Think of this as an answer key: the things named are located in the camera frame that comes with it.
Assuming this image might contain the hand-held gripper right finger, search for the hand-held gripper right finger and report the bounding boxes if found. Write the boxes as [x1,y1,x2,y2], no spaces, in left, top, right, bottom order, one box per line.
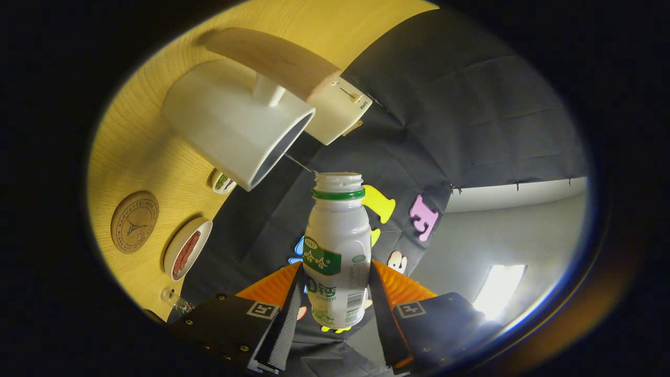
[368,259,485,375]

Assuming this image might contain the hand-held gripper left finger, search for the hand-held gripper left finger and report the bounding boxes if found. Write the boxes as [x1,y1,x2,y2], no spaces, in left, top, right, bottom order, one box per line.
[167,262,306,375]

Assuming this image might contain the white juice bottle green label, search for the white juice bottle green label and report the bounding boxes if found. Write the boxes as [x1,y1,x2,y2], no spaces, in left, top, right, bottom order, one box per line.
[303,172,373,329]

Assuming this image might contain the round cork coaster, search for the round cork coaster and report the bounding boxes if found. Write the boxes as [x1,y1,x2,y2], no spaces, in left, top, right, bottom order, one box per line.
[110,191,159,254]

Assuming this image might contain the white cup with wooden handle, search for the white cup with wooden handle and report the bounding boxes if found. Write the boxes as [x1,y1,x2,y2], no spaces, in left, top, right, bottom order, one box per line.
[161,27,341,192]

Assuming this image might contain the clear plastic water bottle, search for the clear plastic water bottle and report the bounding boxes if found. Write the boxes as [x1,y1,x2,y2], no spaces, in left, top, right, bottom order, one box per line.
[160,287,195,315]

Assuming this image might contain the ceiling light panel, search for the ceiling light panel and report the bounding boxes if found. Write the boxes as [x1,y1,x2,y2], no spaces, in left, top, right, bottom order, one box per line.
[474,264,527,321]

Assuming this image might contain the reddish brown meat patty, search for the reddish brown meat patty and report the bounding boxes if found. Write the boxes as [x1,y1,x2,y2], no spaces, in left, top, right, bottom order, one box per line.
[172,231,201,279]

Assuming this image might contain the round white plate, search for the round white plate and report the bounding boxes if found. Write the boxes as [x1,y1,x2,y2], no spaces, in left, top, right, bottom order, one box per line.
[163,218,213,282]

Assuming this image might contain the white divided dish with beans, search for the white divided dish with beans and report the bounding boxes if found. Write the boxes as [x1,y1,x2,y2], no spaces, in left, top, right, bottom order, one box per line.
[211,169,237,195]

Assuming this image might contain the cream toaster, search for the cream toaster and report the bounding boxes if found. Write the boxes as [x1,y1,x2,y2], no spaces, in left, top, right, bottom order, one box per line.
[305,77,373,146]

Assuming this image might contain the black backdrop cloth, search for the black backdrop cloth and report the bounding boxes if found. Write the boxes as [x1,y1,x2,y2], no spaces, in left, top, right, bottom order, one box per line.
[167,8,589,377]

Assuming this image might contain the wooden table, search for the wooden table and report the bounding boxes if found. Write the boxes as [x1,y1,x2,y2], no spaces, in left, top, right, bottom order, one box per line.
[86,0,440,323]

